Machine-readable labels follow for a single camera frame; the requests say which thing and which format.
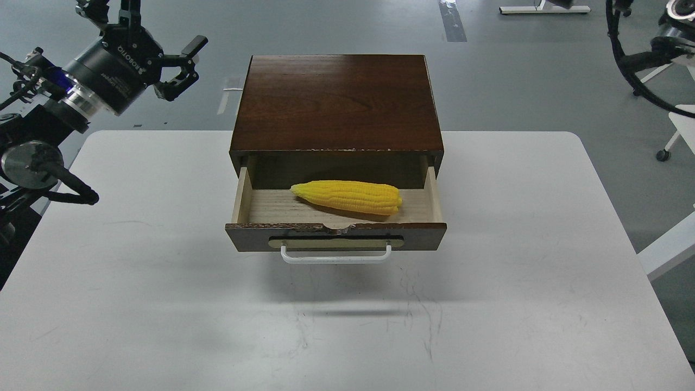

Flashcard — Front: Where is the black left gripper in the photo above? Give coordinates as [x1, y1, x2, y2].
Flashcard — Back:
[64, 0, 209, 117]

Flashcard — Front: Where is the wooden drawer with white handle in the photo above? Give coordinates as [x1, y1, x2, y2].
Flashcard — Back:
[225, 163, 447, 264]

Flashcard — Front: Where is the yellow corn cob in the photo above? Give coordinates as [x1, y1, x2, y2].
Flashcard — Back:
[290, 180, 402, 216]

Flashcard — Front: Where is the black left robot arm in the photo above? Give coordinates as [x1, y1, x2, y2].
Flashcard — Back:
[1, 1, 208, 283]

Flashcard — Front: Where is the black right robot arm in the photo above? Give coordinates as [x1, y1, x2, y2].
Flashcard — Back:
[605, 1, 693, 118]

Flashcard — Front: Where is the dark wooden drawer cabinet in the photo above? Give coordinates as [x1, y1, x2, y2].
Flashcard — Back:
[229, 54, 444, 182]

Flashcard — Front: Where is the grey floor tape strip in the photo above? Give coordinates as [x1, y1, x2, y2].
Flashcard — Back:
[438, 1, 467, 43]

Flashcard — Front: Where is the white table leg base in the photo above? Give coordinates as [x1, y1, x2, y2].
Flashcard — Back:
[498, 1, 591, 15]

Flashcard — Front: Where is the white rolling chair frame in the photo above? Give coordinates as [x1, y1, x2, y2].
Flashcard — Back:
[640, 64, 694, 162]

